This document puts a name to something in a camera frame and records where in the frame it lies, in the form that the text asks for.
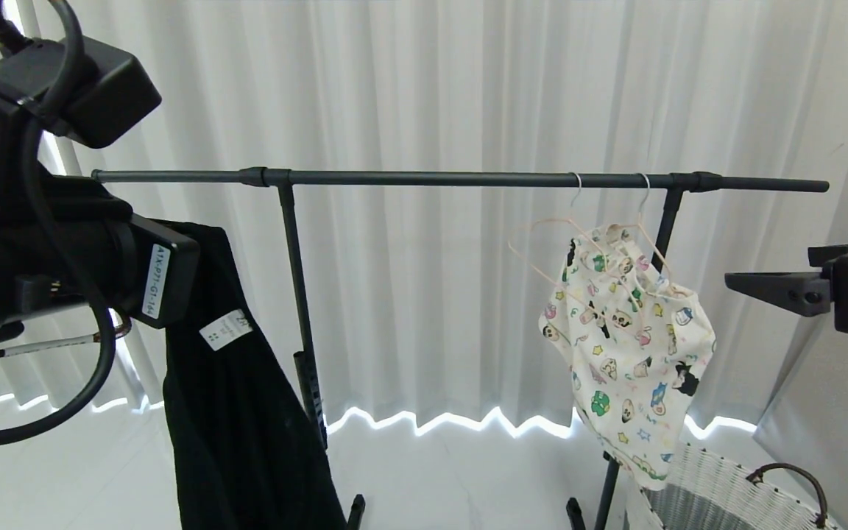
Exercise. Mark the cream printed garment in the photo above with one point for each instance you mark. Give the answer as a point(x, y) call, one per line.
point(630, 353)

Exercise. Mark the black garment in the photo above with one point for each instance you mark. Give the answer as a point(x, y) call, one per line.
point(247, 427)

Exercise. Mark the pink clothes hanger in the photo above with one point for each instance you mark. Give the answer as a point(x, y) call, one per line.
point(578, 184)
point(647, 193)
point(48, 344)

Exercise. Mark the white laundry basket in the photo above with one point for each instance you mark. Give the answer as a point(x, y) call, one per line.
point(718, 493)

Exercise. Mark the black clothes rack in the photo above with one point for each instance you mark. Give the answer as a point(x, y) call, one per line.
point(468, 178)

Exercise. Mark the white curtain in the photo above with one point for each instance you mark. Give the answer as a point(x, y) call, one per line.
point(431, 88)

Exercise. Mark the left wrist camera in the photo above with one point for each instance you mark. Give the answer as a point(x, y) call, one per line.
point(111, 88)

